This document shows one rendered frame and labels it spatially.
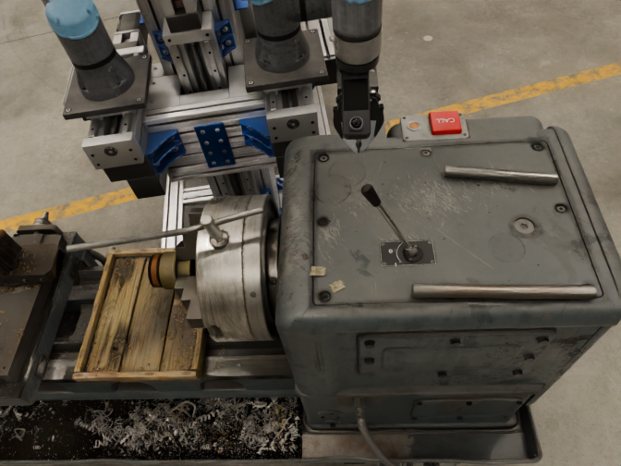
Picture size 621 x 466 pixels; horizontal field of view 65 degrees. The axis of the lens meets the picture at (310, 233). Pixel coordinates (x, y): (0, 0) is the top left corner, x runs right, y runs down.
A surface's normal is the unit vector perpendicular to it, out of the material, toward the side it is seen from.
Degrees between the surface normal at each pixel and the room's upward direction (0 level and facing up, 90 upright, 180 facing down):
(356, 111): 29
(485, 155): 0
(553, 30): 0
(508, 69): 1
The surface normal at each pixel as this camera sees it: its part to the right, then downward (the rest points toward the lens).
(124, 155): 0.12, 0.81
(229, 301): -0.06, 0.33
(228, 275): -0.07, 0.02
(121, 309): -0.09, -0.57
